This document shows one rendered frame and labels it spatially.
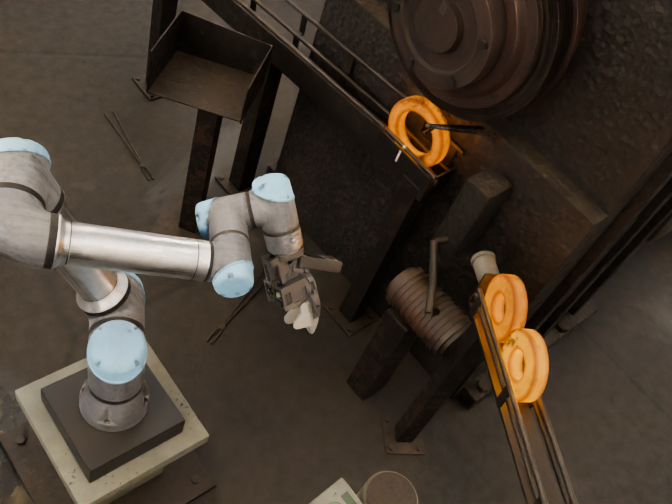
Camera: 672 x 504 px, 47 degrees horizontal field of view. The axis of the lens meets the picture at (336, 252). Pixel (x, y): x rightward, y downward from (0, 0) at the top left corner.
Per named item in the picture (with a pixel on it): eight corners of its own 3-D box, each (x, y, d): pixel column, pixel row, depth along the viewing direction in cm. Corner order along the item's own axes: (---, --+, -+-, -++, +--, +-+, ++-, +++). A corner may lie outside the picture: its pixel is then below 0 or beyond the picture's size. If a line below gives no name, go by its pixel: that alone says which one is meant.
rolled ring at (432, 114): (452, 131, 184) (461, 127, 186) (401, 83, 190) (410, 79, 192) (425, 183, 198) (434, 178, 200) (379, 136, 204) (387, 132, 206)
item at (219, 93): (158, 187, 259) (181, 9, 205) (231, 216, 260) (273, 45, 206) (132, 229, 246) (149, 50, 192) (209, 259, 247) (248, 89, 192)
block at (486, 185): (457, 223, 206) (494, 162, 188) (478, 244, 203) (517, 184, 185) (430, 238, 200) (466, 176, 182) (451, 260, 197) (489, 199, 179)
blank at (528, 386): (535, 314, 163) (521, 312, 162) (558, 375, 152) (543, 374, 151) (506, 357, 173) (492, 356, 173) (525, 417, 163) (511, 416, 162)
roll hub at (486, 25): (390, 33, 179) (432, -78, 157) (471, 110, 169) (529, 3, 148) (372, 38, 176) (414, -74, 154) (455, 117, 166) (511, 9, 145)
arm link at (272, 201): (246, 176, 153) (288, 167, 153) (258, 225, 158) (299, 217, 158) (246, 190, 146) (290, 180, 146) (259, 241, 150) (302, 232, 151)
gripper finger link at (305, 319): (293, 342, 164) (284, 305, 160) (315, 330, 166) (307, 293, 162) (301, 347, 161) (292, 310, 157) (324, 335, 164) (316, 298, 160)
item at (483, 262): (489, 267, 189) (498, 251, 185) (498, 295, 183) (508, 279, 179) (466, 265, 187) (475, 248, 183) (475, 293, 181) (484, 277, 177)
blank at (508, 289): (516, 260, 173) (502, 259, 172) (536, 314, 163) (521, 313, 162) (489, 303, 184) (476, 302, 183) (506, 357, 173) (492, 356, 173)
